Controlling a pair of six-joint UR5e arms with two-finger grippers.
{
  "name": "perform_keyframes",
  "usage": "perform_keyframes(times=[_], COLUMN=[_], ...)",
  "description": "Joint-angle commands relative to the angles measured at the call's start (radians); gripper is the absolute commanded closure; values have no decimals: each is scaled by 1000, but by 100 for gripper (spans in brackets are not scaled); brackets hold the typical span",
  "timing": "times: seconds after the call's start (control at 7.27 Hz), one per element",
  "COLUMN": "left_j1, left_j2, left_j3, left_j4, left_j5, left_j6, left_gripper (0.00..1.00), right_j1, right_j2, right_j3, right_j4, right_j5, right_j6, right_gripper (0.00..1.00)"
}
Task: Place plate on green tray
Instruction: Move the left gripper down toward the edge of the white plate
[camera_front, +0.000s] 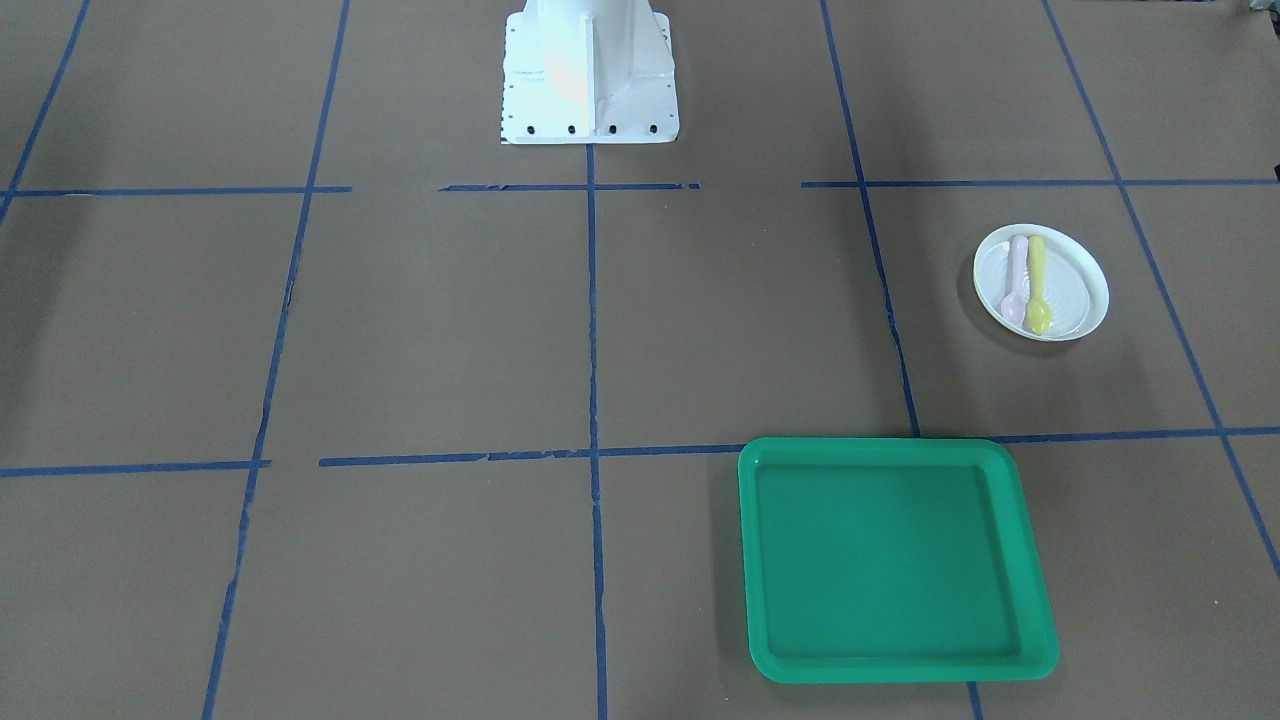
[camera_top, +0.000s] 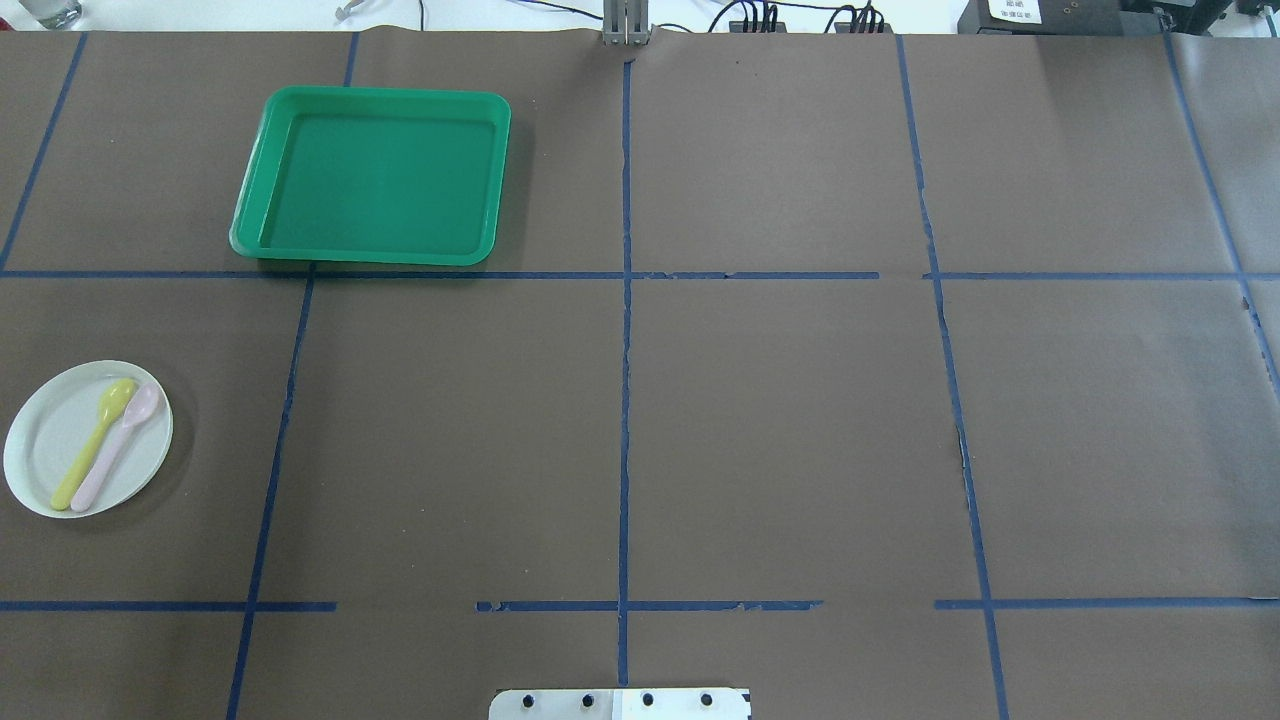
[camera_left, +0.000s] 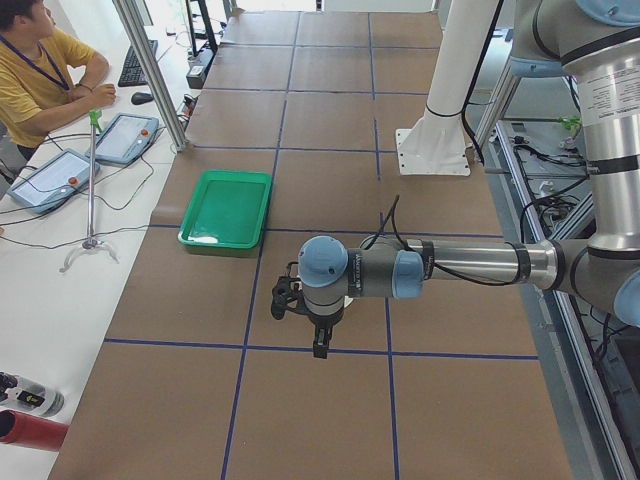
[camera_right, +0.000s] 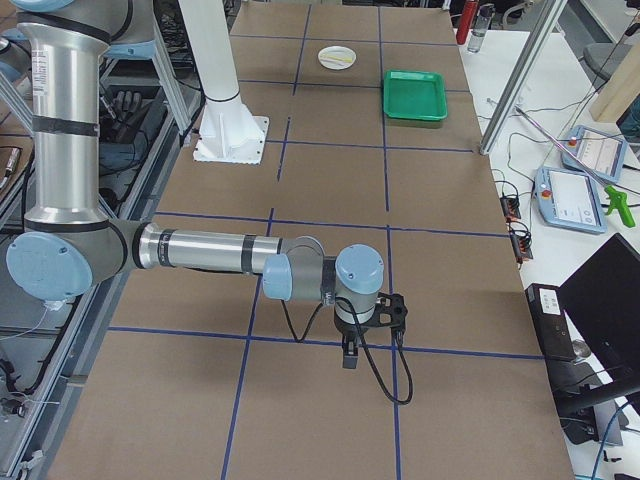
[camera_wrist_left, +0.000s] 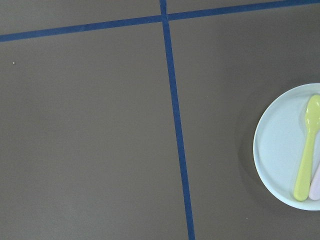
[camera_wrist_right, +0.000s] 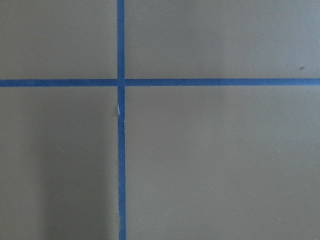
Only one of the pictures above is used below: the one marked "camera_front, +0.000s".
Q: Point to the white camera stand pillar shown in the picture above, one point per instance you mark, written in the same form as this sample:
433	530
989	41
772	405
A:
588	72

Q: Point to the yellow plastic spoon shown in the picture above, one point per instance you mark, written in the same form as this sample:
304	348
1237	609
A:
1038	313

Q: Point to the pink plastic spoon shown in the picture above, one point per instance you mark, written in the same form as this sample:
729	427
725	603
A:
1013	306

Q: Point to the green plastic tray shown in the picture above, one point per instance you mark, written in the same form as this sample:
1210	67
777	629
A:
891	560

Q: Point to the white round plate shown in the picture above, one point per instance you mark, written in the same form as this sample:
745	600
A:
1077	288

